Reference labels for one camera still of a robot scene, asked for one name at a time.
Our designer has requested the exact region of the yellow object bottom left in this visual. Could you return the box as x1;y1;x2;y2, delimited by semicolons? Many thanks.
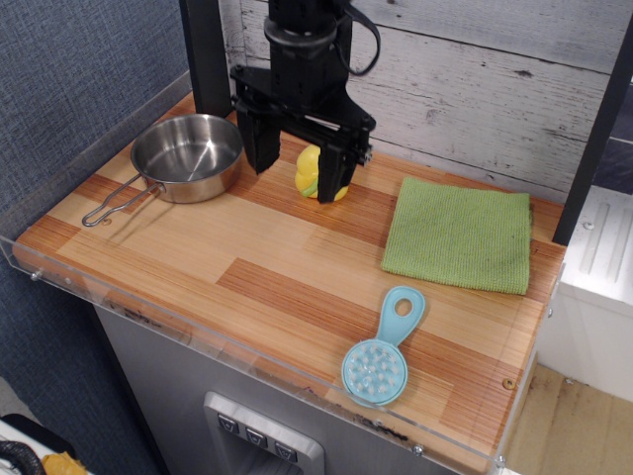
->
42;452;89;475

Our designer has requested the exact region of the black right frame post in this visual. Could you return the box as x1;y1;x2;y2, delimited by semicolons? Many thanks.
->
552;20;632;245

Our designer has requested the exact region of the yellow toy bell pepper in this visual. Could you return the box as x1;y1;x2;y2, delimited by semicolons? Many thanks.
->
295;144;320;199

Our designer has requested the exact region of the stainless steel pot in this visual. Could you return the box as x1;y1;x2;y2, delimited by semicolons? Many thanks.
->
82;114;244;228

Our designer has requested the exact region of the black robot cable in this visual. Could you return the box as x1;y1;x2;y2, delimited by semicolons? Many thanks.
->
340;2;383;78

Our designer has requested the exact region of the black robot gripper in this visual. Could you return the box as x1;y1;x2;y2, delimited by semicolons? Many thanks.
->
230;24;376;204

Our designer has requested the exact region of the green knitted cloth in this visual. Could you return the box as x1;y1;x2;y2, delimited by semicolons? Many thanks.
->
381;177;532;295

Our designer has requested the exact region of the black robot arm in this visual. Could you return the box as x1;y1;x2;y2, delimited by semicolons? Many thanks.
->
230;1;380;203

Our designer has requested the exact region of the light blue scrubbing brush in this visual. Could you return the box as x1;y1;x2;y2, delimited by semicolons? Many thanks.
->
341;286;426;407

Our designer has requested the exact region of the grey toy fridge cabinet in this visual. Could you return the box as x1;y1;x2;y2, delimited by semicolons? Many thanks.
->
97;307;501;474

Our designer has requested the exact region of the white side cabinet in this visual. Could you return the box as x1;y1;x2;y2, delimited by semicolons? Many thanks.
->
535;186;632;401

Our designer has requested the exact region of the clear acrylic table guard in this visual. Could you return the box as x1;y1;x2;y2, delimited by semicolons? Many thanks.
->
1;67;563;458

